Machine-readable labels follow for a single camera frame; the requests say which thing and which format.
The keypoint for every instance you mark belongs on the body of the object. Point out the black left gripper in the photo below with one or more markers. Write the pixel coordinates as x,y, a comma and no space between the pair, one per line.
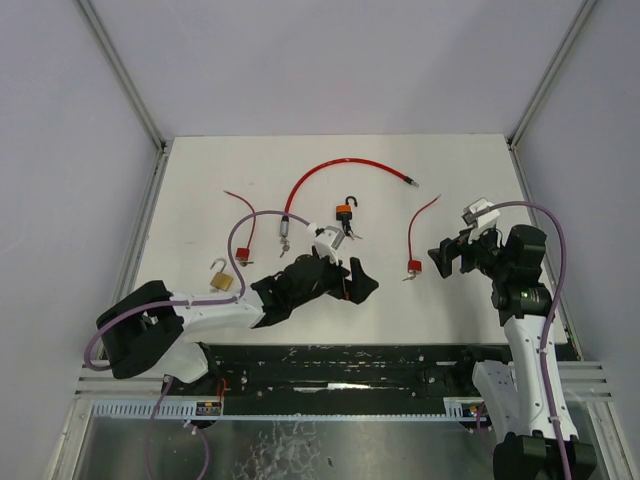
341,282

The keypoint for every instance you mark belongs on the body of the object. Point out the grey slotted cable duct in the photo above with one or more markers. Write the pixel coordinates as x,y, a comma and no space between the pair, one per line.
174,409

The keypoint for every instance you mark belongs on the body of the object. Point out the left aluminium frame post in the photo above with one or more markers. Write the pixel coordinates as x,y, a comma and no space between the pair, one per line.
111,55

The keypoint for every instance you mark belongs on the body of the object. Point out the brass padlock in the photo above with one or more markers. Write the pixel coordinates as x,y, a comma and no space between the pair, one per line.
221,281

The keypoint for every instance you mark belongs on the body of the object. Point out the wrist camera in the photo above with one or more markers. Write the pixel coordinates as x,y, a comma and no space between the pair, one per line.
480,215
326,243

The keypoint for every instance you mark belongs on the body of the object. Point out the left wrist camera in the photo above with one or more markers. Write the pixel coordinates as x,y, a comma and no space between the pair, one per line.
326,243

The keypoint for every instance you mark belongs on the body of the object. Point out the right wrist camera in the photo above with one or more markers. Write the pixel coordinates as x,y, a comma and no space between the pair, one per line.
480,215

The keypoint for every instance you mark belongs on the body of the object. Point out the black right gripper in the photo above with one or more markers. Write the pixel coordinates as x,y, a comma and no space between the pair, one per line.
463,255

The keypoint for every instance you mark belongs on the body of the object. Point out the aluminium frame post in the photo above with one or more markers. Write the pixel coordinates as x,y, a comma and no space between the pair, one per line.
111,55
543,86

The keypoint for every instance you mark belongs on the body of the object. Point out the right aluminium frame post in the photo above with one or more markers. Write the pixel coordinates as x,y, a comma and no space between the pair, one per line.
543,86

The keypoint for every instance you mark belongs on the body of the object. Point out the thick red cable lock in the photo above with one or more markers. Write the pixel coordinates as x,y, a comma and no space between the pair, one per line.
326,185

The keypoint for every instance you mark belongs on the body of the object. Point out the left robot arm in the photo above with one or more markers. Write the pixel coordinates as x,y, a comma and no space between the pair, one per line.
156,330

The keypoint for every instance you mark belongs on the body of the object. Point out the orange black padlock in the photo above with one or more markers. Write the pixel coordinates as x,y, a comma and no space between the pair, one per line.
344,215

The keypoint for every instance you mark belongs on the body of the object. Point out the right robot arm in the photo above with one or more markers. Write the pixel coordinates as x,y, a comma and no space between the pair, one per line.
536,436

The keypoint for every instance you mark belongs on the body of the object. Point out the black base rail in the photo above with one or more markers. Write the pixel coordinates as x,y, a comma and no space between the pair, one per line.
391,381

